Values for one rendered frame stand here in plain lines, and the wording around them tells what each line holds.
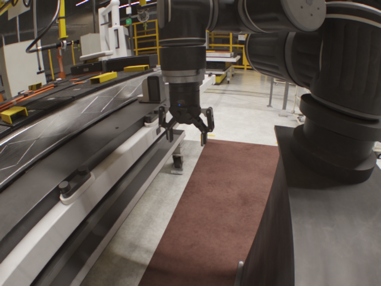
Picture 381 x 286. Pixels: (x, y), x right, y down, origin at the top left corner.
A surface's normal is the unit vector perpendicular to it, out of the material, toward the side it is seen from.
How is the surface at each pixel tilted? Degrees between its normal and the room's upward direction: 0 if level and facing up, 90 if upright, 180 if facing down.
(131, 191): 0
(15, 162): 90
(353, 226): 0
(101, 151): 90
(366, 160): 23
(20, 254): 0
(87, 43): 90
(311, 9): 90
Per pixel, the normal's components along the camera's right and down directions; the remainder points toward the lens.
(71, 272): -0.03, -0.88
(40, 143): 0.96, 0.11
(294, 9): 0.12, 0.53
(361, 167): -0.08, -0.62
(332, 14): -0.96, 0.15
